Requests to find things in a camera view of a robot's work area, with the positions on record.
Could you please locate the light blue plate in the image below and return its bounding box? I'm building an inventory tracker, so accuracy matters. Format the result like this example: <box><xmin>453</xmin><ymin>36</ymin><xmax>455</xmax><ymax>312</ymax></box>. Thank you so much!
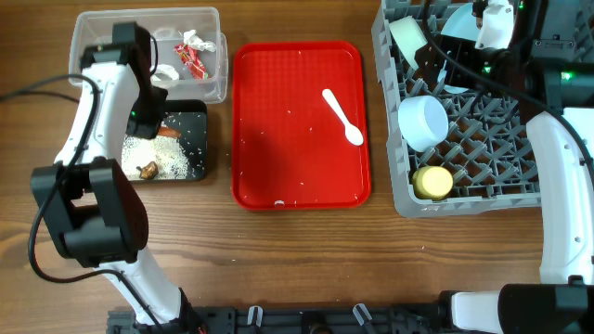
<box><xmin>438</xmin><ymin>3</ymin><xmax>480</xmax><ymax>95</ymax></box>

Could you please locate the white tissue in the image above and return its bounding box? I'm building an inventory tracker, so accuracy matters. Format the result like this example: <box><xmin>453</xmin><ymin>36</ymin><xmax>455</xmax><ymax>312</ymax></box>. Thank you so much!
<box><xmin>182</xmin><ymin>30</ymin><xmax>217</xmax><ymax>52</ymax></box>

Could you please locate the red snack wrapper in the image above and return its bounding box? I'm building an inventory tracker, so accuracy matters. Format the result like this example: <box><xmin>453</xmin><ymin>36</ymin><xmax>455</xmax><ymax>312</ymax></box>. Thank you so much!
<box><xmin>174</xmin><ymin>44</ymin><xmax>210</xmax><ymax>80</ymax></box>

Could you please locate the light blue bowl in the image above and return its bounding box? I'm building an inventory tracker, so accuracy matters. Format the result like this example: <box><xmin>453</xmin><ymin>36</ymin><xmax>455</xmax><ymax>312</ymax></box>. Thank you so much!
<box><xmin>398</xmin><ymin>96</ymin><xmax>449</xmax><ymax>152</ymax></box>

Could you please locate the pale green bowl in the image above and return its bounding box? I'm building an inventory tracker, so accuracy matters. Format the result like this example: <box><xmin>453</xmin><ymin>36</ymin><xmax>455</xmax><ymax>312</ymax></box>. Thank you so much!
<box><xmin>389</xmin><ymin>16</ymin><xmax>427</xmax><ymax>71</ymax></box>

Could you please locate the orange carrot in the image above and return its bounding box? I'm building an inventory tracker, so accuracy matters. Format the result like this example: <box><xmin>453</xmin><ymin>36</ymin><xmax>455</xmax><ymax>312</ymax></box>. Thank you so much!
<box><xmin>157</xmin><ymin>126</ymin><xmax>181</xmax><ymax>138</ymax></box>

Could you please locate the white rice pile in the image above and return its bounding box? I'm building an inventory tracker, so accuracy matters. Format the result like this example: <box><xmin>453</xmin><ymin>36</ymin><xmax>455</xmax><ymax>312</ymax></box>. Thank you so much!
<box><xmin>121</xmin><ymin>113</ymin><xmax>205</xmax><ymax>181</ymax></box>

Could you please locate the yellow cup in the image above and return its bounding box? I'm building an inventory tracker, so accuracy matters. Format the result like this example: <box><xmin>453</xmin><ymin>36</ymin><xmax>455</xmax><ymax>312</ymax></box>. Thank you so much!
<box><xmin>412</xmin><ymin>166</ymin><xmax>454</xmax><ymax>200</ymax></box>

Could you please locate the brown food scrap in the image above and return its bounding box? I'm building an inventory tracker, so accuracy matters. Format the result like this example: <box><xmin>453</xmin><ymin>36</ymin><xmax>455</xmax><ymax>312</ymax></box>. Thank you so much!
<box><xmin>136</xmin><ymin>161</ymin><xmax>159</xmax><ymax>180</ymax></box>

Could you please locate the white plastic spoon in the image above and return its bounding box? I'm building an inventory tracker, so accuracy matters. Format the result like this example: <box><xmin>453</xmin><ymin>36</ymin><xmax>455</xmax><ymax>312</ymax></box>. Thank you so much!
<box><xmin>321</xmin><ymin>88</ymin><xmax>364</xmax><ymax>146</ymax></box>

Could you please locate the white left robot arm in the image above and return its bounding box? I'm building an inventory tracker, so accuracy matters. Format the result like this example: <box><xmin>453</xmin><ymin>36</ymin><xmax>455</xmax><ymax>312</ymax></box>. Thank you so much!
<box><xmin>28</xmin><ymin>21</ymin><xmax>207</xmax><ymax>333</ymax></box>

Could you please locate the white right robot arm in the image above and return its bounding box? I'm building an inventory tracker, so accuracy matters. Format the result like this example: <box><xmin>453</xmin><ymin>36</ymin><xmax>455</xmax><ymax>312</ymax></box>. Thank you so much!
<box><xmin>417</xmin><ymin>1</ymin><xmax>593</xmax><ymax>333</ymax></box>

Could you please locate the grey-blue dishwasher rack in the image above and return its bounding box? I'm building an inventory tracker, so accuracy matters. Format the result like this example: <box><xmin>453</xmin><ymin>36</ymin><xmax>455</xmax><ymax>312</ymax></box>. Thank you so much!
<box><xmin>371</xmin><ymin>1</ymin><xmax>541</xmax><ymax>217</ymax></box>

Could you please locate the clear plastic bin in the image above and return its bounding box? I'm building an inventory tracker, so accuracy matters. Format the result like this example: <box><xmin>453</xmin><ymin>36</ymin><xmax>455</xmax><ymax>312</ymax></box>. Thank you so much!
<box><xmin>69</xmin><ymin>6</ymin><xmax>228</xmax><ymax>104</ymax></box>

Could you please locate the black tray bin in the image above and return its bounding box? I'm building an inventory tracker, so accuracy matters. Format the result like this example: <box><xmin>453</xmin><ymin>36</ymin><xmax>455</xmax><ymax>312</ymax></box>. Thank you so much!
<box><xmin>121</xmin><ymin>99</ymin><xmax>209</xmax><ymax>184</ymax></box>

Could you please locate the red plastic tray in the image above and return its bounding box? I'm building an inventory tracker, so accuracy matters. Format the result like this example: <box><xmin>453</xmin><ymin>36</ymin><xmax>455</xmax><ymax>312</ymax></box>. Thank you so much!
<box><xmin>231</xmin><ymin>41</ymin><xmax>371</xmax><ymax>211</ymax></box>

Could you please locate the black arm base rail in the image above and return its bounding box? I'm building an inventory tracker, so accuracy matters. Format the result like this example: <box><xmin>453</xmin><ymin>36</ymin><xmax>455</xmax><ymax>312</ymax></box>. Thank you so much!
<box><xmin>106</xmin><ymin>303</ymin><xmax>511</xmax><ymax>334</ymax></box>

